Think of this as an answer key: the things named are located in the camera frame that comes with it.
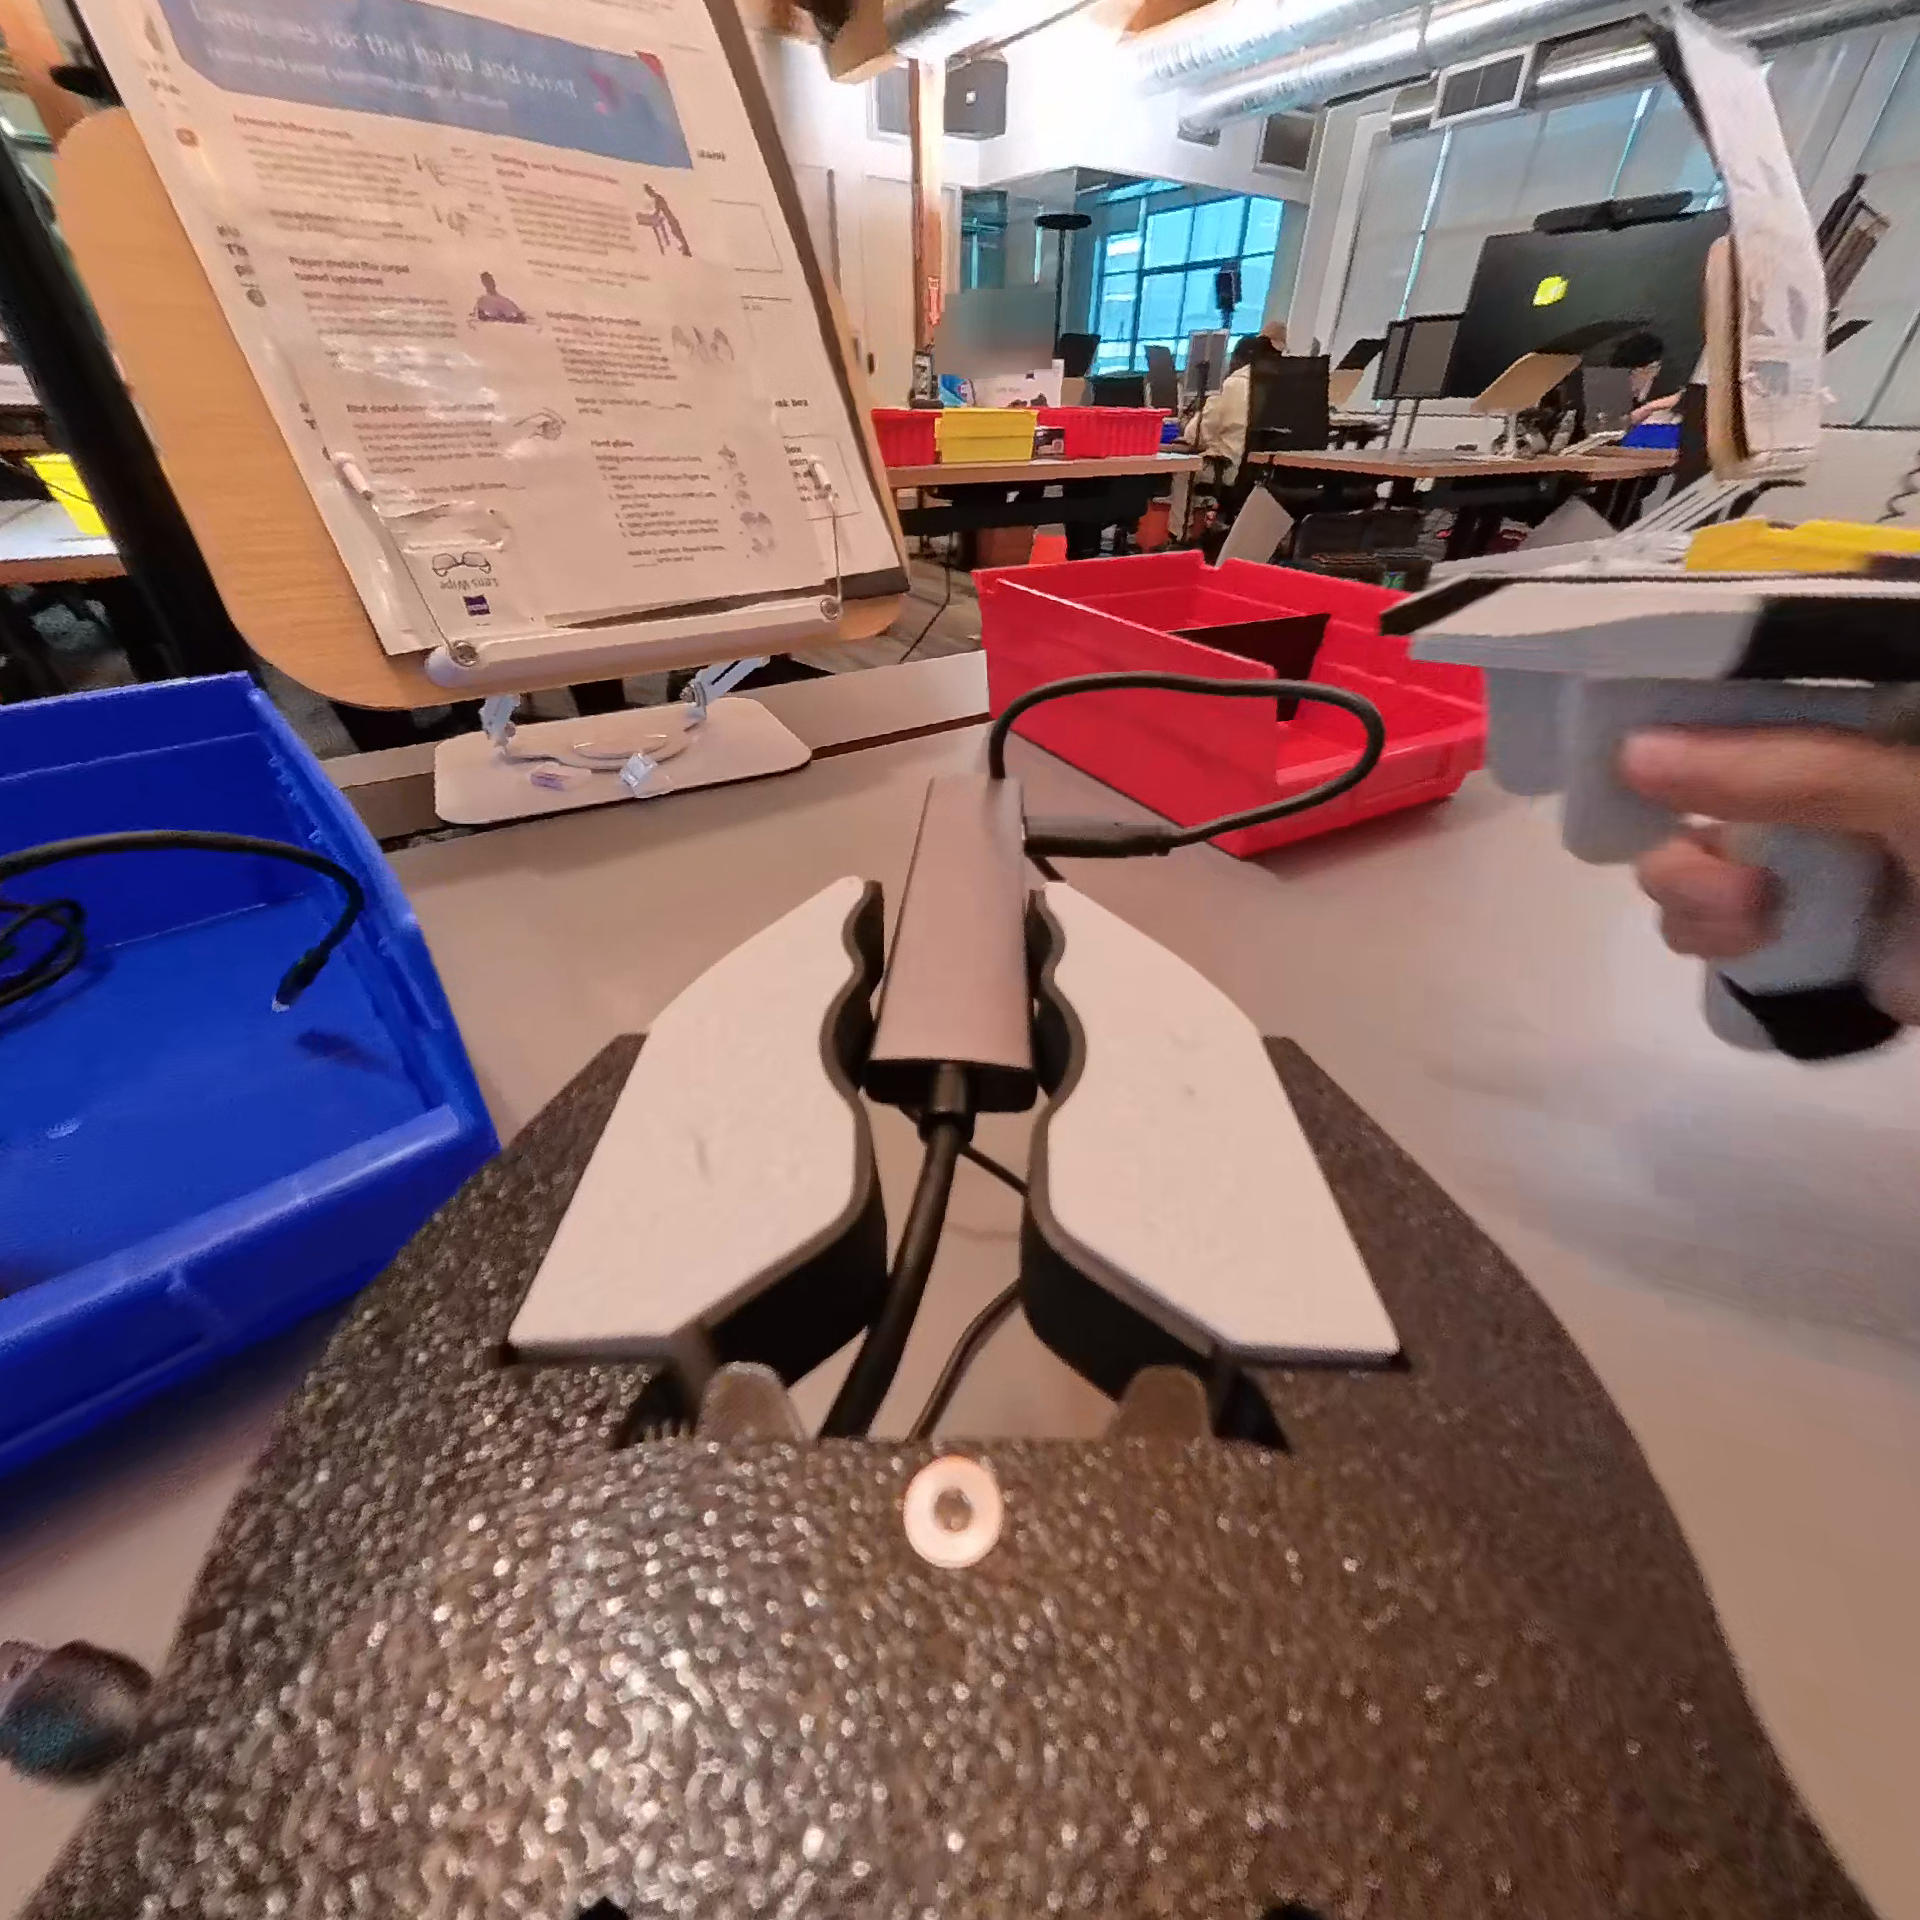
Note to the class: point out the grey desk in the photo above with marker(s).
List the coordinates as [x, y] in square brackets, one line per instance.
[1574, 1200]

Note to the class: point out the grey USB hub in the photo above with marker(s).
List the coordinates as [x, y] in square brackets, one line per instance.
[953, 932]

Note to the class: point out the wooden document stand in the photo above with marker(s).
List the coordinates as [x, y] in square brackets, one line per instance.
[1769, 301]
[224, 495]

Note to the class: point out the printed instruction sheet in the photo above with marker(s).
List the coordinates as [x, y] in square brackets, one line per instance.
[493, 345]

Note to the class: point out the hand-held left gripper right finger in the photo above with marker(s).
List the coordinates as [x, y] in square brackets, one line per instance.
[1201, 1185]

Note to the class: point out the blue plastic bin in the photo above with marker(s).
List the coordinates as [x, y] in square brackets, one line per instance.
[195, 1170]

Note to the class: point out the dark rounded object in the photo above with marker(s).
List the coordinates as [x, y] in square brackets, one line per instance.
[67, 1711]

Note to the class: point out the black speaker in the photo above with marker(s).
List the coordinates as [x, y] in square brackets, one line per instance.
[974, 98]

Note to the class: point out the large black monitor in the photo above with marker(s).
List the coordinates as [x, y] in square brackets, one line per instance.
[1620, 316]

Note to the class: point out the small black monitor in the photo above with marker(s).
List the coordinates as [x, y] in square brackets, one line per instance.
[1418, 358]

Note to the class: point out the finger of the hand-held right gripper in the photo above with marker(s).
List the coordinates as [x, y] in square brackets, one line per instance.
[1589, 565]
[1620, 638]

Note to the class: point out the person's right hand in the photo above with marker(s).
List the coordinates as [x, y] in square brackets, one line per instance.
[1798, 781]

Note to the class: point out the black office chair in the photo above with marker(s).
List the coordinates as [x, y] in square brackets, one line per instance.
[1289, 402]

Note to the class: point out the small red plastic bin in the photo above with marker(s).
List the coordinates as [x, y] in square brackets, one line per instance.
[906, 438]
[1102, 429]

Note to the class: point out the black stand pole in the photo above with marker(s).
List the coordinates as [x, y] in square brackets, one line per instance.
[90, 389]

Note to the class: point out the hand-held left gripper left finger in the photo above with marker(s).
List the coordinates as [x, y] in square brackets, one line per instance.
[704, 1170]

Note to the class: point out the wooden table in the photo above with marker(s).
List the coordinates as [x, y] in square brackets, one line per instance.
[1036, 476]

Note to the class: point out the silver ventilation duct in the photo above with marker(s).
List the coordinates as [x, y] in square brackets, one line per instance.
[1349, 68]

